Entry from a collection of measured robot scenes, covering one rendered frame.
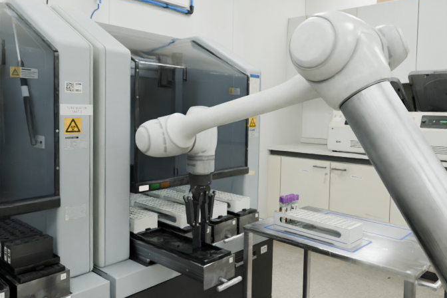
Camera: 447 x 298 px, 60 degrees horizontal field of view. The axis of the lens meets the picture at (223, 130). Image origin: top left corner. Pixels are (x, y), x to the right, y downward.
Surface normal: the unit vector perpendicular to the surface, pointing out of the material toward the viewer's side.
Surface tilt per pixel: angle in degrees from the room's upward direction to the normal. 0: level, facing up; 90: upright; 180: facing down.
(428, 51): 90
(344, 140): 90
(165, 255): 90
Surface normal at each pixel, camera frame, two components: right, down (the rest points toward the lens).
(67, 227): 0.74, 0.05
